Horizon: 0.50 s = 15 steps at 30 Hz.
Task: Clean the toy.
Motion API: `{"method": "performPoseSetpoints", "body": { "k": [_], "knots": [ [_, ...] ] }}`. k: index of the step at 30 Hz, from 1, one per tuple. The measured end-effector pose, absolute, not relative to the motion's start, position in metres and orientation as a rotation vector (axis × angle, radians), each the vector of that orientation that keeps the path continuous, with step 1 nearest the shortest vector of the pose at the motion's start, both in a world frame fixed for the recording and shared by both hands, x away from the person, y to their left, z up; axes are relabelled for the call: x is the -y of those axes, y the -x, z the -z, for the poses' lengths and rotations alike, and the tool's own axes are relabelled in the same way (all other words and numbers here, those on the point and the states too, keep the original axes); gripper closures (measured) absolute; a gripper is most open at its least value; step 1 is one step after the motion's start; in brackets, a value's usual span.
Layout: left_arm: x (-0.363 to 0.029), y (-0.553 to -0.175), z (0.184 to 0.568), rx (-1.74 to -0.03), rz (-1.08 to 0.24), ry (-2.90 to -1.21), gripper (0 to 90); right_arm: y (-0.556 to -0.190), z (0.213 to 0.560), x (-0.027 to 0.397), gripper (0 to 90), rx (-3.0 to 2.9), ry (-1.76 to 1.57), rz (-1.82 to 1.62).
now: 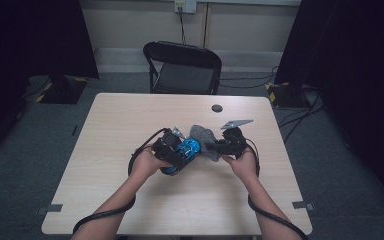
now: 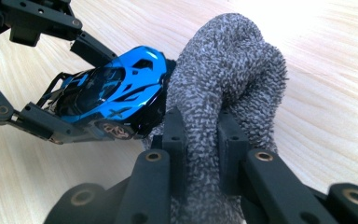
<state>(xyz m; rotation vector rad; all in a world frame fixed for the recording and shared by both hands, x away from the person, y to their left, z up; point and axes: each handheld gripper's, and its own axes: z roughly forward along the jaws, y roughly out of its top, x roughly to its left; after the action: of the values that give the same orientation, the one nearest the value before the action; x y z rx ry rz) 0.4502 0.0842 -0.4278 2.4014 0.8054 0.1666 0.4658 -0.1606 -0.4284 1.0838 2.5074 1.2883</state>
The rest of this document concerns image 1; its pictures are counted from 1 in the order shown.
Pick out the grey towel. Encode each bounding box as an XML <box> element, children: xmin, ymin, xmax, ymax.
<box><xmin>189</xmin><ymin>124</ymin><xmax>223</xmax><ymax>163</ymax></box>

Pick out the black stand base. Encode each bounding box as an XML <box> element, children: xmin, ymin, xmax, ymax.
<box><xmin>264</xmin><ymin>81</ymin><xmax>312</xmax><ymax>110</ymax></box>
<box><xmin>35</xmin><ymin>75</ymin><xmax>89</xmax><ymax>105</ymax></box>

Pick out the black curtain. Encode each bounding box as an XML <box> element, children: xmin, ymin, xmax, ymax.
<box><xmin>0</xmin><ymin>0</ymin><xmax>100</xmax><ymax>168</ymax></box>
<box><xmin>274</xmin><ymin>0</ymin><xmax>384</xmax><ymax>213</ymax></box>

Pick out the grey tape strip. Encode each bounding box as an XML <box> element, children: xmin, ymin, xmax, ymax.
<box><xmin>36</xmin><ymin>203</ymin><xmax>64</xmax><ymax>216</ymax></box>
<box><xmin>291</xmin><ymin>200</ymin><xmax>316</xmax><ymax>211</ymax></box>

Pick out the black wall socket cable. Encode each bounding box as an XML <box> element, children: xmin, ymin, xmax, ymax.
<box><xmin>178</xmin><ymin>6</ymin><xmax>187</xmax><ymax>45</ymax></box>

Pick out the white wall socket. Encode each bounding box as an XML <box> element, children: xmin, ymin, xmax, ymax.
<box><xmin>174</xmin><ymin>0</ymin><xmax>198</xmax><ymax>14</ymax></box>

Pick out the right hand-held gripper cable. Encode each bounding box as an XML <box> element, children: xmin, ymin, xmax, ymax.
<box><xmin>246</xmin><ymin>137</ymin><xmax>310</xmax><ymax>240</ymax></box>

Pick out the blue toy car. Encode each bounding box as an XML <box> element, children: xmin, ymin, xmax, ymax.
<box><xmin>159</xmin><ymin>137</ymin><xmax>202</xmax><ymax>177</ymax></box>

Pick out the black floor cable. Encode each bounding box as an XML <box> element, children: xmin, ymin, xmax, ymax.
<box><xmin>218</xmin><ymin>65</ymin><xmax>280</xmax><ymax>90</ymax></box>

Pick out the hand-held gripper cable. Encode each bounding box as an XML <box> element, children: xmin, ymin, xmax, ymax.
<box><xmin>72</xmin><ymin>127</ymin><xmax>170</xmax><ymax>235</ymax></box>
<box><xmin>246</xmin><ymin>137</ymin><xmax>310</xmax><ymax>240</ymax></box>

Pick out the left hand-held gripper cable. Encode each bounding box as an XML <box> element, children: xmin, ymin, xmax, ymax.
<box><xmin>72</xmin><ymin>127</ymin><xmax>170</xmax><ymax>235</ymax></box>

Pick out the person's left hand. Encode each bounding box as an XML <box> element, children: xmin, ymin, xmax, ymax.
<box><xmin>129</xmin><ymin>147</ymin><xmax>173</xmax><ymax>183</ymax></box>

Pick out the person's right hand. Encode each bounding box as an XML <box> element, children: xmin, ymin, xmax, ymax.
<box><xmin>221</xmin><ymin>148</ymin><xmax>260</xmax><ymax>185</ymax></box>

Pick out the black folding chair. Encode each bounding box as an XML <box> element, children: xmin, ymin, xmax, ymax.
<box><xmin>142</xmin><ymin>40</ymin><xmax>223</xmax><ymax>96</ymax></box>

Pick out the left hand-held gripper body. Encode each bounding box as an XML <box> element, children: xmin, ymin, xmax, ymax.
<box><xmin>151</xmin><ymin>126</ymin><xmax>188</xmax><ymax>167</ymax></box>

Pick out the bundle of black floor cables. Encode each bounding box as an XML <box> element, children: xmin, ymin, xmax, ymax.
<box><xmin>277</xmin><ymin>89</ymin><xmax>327</xmax><ymax>145</ymax></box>

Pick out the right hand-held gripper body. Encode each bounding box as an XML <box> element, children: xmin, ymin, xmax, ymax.
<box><xmin>220</xmin><ymin>119</ymin><xmax>254</xmax><ymax>158</ymax></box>

